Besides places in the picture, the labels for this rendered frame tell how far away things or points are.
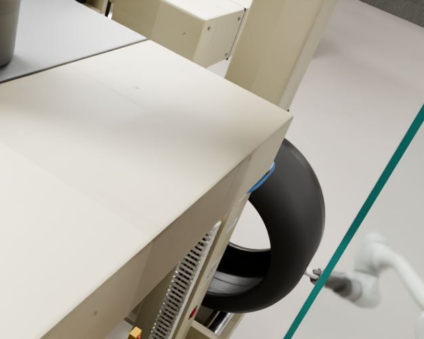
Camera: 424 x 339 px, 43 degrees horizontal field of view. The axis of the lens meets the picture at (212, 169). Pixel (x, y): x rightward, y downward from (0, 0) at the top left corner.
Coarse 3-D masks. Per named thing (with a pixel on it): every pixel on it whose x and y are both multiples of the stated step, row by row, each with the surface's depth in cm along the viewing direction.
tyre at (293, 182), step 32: (288, 160) 152; (256, 192) 143; (288, 192) 144; (320, 192) 159; (288, 224) 144; (320, 224) 158; (224, 256) 190; (256, 256) 184; (288, 256) 146; (224, 288) 178; (256, 288) 154; (288, 288) 153
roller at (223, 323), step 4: (220, 312) 170; (224, 312) 170; (216, 316) 168; (220, 316) 168; (224, 316) 168; (228, 316) 170; (212, 320) 167; (216, 320) 166; (220, 320) 167; (224, 320) 167; (228, 320) 169; (212, 324) 165; (216, 324) 165; (220, 324) 165; (224, 324) 167; (208, 328) 163; (212, 328) 163; (216, 328) 163; (220, 328) 165; (216, 332) 162; (220, 332) 165
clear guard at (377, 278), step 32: (416, 128) 70; (416, 160) 72; (384, 192) 75; (416, 192) 73; (352, 224) 78; (384, 224) 77; (416, 224) 75; (352, 256) 81; (384, 256) 79; (416, 256) 77; (320, 288) 85; (352, 288) 83; (384, 288) 81; (416, 288) 78; (320, 320) 88; (352, 320) 85; (384, 320) 83; (416, 320) 80
